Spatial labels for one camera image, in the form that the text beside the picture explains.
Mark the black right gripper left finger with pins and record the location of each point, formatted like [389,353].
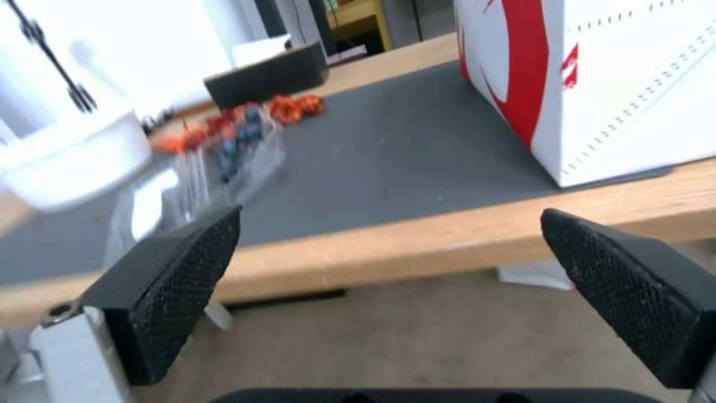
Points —
[168,294]

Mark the orange wrapped snack pile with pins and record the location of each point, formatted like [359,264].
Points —
[296,108]

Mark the yellow wooden shelf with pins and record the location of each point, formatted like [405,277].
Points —
[363,25]

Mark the dark grey table mat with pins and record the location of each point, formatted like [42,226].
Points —
[403,147]

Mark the white and red takeout bag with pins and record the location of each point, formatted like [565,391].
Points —
[615,84]

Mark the white table foot bracket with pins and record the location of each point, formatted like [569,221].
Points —
[537,275]

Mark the black rectangular box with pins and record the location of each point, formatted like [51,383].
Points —
[268,77]

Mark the clear plastic takeout container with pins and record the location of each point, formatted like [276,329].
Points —
[235,147]

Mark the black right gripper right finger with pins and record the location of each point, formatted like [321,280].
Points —
[626,294]

